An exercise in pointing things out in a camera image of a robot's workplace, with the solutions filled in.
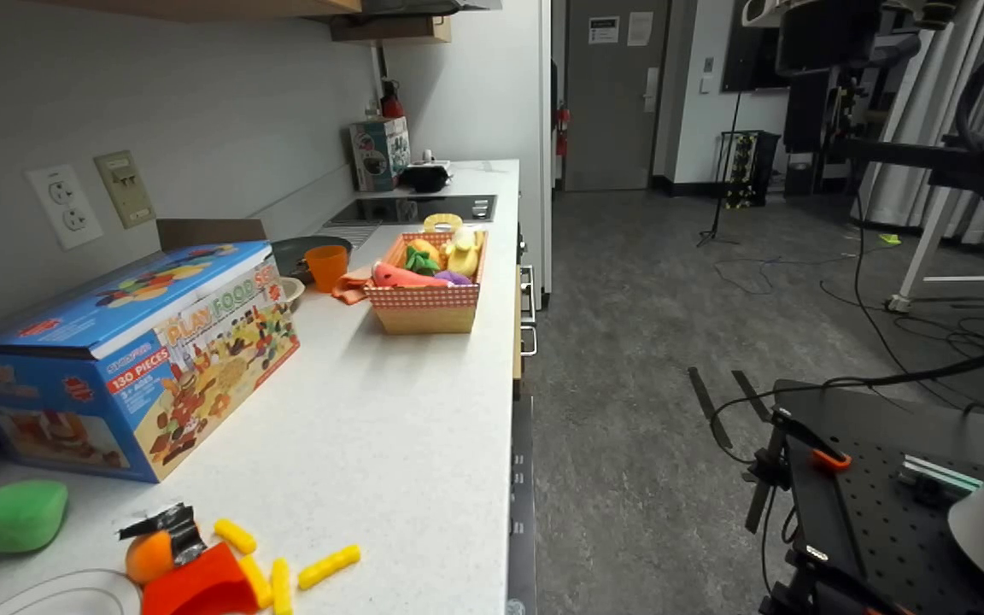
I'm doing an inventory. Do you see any checkered toy basket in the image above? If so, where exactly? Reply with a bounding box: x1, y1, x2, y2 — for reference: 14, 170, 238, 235
366, 232, 481, 334

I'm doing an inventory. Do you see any black camera tripod stand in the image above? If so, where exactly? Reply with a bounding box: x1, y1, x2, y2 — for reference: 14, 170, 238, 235
687, 366, 853, 533

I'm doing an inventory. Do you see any black perforated robot table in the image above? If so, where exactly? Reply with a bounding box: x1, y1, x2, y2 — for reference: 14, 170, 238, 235
773, 378, 984, 615

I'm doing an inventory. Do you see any yellow plush fry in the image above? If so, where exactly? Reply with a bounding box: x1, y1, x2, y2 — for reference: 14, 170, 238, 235
298, 546, 363, 592

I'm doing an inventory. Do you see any white wall outlet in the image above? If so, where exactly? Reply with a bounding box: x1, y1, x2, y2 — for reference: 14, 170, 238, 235
27, 165, 103, 251

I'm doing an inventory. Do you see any white plate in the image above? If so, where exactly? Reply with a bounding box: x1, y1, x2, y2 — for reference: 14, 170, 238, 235
0, 569, 139, 615

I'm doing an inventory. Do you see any red carrot plush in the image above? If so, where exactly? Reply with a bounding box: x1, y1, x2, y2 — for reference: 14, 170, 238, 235
369, 259, 440, 292

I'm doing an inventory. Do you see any black small pot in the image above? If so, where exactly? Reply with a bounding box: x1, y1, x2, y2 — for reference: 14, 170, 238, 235
398, 165, 450, 190

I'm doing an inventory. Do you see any black induction cooktop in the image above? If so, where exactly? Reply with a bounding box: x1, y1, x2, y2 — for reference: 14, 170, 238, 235
335, 195, 495, 224

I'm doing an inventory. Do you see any teal product box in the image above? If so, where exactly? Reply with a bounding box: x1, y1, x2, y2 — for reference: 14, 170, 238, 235
347, 116, 412, 190

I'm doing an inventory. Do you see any yellow banana plush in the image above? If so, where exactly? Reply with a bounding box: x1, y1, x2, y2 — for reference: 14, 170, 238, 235
440, 224, 481, 276

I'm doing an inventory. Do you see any green plush toy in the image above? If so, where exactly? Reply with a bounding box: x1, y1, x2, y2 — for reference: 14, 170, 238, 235
0, 483, 69, 556

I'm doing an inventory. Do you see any blue toy food box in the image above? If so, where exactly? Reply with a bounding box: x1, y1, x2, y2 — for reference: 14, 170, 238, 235
0, 238, 302, 483

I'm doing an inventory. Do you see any purple eggplant plush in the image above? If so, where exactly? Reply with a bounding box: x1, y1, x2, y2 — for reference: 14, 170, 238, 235
438, 269, 472, 286

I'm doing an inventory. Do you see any orange toy cup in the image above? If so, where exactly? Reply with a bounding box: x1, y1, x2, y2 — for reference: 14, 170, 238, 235
306, 244, 350, 293

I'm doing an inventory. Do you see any orange plush ball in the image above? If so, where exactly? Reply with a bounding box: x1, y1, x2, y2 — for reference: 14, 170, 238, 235
126, 530, 176, 585

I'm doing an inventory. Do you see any dark grey bowl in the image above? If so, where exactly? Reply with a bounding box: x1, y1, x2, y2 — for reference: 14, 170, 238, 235
275, 235, 350, 282

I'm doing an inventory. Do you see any beige wall switch plate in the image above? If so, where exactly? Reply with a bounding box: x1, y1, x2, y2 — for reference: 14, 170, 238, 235
97, 150, 154, 229

